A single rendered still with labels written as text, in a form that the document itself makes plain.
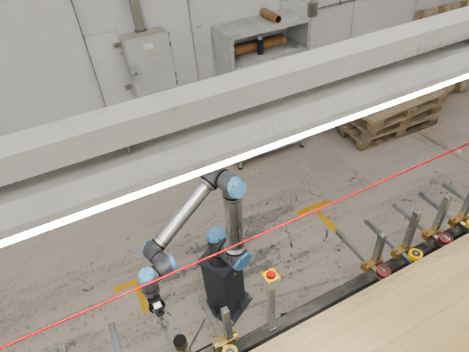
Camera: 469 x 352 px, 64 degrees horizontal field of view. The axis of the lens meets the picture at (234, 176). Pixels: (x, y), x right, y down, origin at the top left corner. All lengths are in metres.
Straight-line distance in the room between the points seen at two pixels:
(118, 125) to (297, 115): 0.37
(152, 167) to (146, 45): 2.95
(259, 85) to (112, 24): 3.08
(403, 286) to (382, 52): 1.68
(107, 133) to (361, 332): 1.78
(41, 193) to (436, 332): 1.99
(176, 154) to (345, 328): 1.63
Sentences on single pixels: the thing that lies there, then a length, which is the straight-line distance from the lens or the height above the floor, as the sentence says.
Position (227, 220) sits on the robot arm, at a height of 1.16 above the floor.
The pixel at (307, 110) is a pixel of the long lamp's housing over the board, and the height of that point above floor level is 2.37.
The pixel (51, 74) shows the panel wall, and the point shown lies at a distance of 3.84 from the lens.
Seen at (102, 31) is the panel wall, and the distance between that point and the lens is 3.76.
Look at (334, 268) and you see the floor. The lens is 3.49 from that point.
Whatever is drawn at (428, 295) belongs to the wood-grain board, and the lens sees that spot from 2.39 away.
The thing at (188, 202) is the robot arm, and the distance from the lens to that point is 2.13.
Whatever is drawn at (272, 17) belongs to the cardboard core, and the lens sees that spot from 3.94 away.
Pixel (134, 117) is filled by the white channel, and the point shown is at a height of 2.46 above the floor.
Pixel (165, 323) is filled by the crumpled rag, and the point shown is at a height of 0.87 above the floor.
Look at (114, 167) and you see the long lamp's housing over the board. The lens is 0.70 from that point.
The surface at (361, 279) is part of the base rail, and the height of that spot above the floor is 0.70.
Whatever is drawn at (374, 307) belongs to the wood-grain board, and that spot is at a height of 0.90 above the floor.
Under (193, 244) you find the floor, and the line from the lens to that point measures 3.67.
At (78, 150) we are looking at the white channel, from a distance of 0.68.
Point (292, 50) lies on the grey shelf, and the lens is 4.09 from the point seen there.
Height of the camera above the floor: 2.78
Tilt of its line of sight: 40 degrees down
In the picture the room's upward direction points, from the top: 5 degrees counter-clockwise
